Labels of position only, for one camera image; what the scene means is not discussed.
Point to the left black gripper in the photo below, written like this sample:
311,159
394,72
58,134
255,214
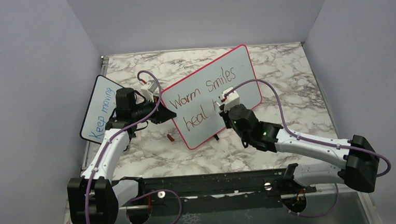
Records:
162,114

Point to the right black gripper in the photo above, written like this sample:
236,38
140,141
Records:
225,115

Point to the brown marker cap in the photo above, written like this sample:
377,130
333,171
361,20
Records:
170,137

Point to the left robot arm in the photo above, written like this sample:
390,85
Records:
92,198

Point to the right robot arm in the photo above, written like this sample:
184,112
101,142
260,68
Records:
352,162

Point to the pink framed whiteboard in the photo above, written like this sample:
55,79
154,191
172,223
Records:
195,98

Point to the black framed written whiteboard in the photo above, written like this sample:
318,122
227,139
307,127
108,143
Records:
101,104

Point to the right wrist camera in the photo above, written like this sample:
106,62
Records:
229,98

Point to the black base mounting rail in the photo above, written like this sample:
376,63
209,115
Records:
209,193

